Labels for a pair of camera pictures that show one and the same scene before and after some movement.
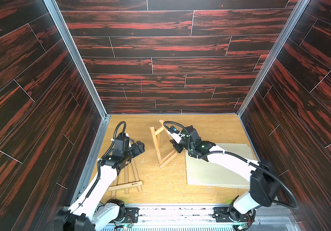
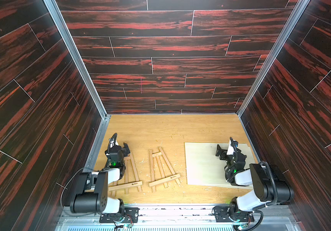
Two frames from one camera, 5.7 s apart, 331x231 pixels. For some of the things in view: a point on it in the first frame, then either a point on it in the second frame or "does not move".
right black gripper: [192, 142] -> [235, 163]
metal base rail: [192, 218] does not move
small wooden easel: [138, 183] does not move
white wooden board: [200, 172] does not move
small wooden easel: [157, 141] -> [165, 180]
